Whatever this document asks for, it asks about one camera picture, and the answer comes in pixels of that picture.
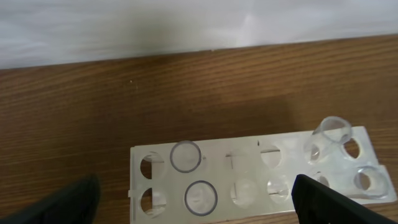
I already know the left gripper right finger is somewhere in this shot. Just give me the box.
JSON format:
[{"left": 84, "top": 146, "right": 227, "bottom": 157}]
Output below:
[{"left": 291, "top": 174, "right": 398, "bottom": 224}]

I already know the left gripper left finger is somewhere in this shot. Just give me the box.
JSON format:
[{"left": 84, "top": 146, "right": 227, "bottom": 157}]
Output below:
[{"left": 0, "top": 174, "right": 102, "bottom": 224}]

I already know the clear test tube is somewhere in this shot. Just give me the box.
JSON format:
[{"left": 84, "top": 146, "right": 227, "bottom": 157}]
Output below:
[
  {"left": 303, "top": 116, "right": 354, "bottom": 166},
  {"left": 183, "top": 180, "right": 218, "bottom": 217},
  {"left": 341, "top": 166, "right": 389, "bottom": 200},
  {"left": 169, "top": 139, "right": 203, "bottom": 174}
]

